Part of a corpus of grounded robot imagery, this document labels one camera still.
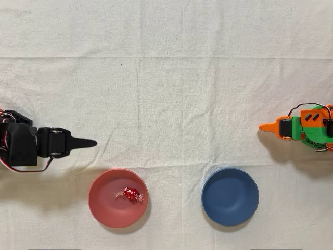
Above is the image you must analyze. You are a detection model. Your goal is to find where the blue bowl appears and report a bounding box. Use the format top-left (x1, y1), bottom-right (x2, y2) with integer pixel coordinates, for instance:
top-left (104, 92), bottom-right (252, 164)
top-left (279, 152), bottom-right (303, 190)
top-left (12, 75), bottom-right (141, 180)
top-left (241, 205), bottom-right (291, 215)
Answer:
top-left (201, 167), bottom-right (260, 227)

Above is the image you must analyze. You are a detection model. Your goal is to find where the red bowl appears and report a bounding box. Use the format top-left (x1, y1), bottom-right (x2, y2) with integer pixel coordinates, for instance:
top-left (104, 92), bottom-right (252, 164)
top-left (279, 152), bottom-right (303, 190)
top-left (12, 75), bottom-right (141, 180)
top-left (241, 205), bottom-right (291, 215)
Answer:
top-left (87, 168), bottom-right (149, 229)

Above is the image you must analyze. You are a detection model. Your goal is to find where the white tablecloth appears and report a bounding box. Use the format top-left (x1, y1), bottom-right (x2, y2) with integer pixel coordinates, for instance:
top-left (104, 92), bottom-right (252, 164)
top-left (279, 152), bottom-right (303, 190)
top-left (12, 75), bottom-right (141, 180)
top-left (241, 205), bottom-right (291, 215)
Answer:
top-left (0, 0), bottom-right (333, 250)

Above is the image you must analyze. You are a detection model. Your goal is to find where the red candy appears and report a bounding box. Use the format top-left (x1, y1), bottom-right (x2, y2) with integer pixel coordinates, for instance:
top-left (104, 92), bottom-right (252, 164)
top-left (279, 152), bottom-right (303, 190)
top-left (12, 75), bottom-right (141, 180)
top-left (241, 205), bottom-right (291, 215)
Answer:
top-left (114, 186), bottom-right (145, 204)

